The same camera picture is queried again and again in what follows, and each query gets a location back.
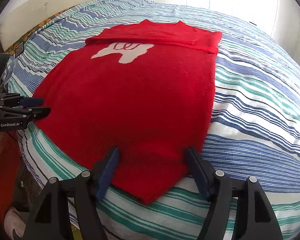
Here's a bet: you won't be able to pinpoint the red knit sweater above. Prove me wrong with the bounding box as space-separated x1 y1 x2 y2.
34 20 222 205

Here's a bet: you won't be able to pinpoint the orange red trousers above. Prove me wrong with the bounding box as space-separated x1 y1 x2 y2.
0 131 21 225

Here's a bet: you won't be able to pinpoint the black smartphone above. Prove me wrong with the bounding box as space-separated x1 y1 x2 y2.
15 41 24 58

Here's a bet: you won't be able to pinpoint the orange floral mattress sheet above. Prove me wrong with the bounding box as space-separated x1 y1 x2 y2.
4 7 71 55

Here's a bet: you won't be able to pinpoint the striped blue green bedspread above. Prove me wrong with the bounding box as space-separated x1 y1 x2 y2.
8 0 300 239

